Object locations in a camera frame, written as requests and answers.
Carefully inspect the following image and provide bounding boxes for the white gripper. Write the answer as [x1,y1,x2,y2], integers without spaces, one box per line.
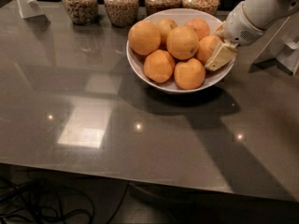
[205,2,264,71]

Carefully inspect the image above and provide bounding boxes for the orange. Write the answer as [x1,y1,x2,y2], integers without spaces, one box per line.
[128,21,161,55]
[174,58,206,91]
[156,18,178,45]
[166,26,199,60]
[185,19,210,39]
[196,35,221,64]
[143,49,176,83]

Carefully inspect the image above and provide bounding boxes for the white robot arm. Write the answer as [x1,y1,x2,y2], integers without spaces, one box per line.
[205,0,299,71]

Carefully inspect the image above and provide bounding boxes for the glass jar leftmost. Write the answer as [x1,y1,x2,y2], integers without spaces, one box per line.
[62,0,98,25]

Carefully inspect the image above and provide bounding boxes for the white stand left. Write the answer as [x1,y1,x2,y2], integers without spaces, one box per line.
[17,0,44,19]

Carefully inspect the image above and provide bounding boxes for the black floor cables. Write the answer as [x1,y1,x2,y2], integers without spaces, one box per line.
[0,175,129,224]

